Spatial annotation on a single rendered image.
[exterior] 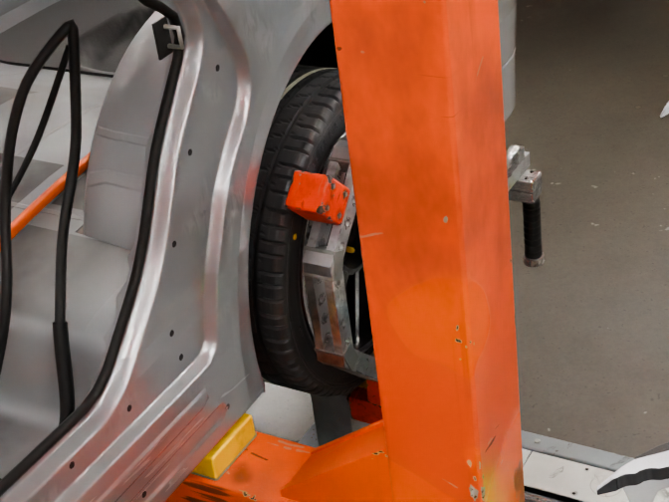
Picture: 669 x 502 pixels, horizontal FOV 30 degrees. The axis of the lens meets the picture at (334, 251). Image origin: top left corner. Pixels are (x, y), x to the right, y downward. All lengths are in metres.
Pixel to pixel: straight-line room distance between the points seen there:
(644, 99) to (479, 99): 3.39
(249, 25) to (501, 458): 0.81
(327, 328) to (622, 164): 2.34
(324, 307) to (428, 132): 0.81
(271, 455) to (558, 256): 1.92
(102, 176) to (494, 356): 0.84
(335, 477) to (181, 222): 0.49
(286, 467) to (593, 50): 3.50
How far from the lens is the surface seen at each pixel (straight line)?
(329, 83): 2.43
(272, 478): 2.23
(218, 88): 2.07
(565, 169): 4.50
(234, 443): 2.27
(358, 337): 2.62
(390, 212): 1.67
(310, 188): 2.19
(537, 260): 2.57
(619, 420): 3.36
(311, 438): 3.02
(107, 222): 2.29
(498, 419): 1.91
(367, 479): 2.05
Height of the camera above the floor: 2.14
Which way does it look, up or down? 31 degrees down
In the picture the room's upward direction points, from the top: 8 degrees counter-clockwise
